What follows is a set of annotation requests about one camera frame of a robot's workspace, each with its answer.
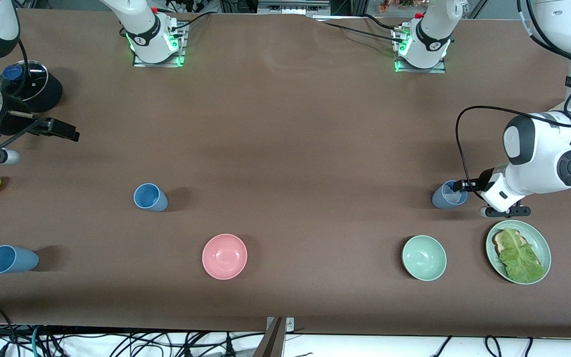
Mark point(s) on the green lettuce leaf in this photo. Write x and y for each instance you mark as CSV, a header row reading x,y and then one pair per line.
x,y
518,258

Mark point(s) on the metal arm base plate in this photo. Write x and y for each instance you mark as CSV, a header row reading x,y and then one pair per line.
x,y
422,70
159,63

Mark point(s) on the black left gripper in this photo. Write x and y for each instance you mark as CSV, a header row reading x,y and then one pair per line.
x,y
485,178

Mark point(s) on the pale green bowl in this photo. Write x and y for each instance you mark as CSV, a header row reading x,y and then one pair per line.
x,y
424,258

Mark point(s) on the grey metal device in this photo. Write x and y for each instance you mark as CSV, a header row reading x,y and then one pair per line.
x,y
293,7

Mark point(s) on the pink bowl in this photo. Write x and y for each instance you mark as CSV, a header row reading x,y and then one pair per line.
x,y
224,257

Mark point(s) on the black cooking pot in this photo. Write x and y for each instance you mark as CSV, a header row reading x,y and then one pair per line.
x,y
50,94

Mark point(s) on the pale green plate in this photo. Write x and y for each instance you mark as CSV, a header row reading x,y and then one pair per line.
x,y
538,243

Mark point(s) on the glass lid with blue knob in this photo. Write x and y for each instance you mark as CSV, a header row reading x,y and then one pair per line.
x,y
37,79

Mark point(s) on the silver metal bracket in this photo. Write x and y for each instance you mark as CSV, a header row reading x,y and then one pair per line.
x,y
290,325

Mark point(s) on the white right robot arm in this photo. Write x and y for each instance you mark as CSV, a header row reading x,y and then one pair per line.
x,y
146,34

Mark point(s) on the grey metal pole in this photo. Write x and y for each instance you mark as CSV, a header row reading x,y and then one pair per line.
x,y
271,342

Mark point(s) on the toasted bread slice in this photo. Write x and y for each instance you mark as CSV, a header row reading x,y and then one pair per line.
x,y
499,243

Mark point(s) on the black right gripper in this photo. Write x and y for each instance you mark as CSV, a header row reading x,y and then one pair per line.
x,y
14,121

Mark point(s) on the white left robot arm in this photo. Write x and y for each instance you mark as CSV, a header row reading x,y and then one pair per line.
x,y
538,163

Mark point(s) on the blue plastic cup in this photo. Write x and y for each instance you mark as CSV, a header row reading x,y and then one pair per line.
x,y
18,259
441,199
146,196

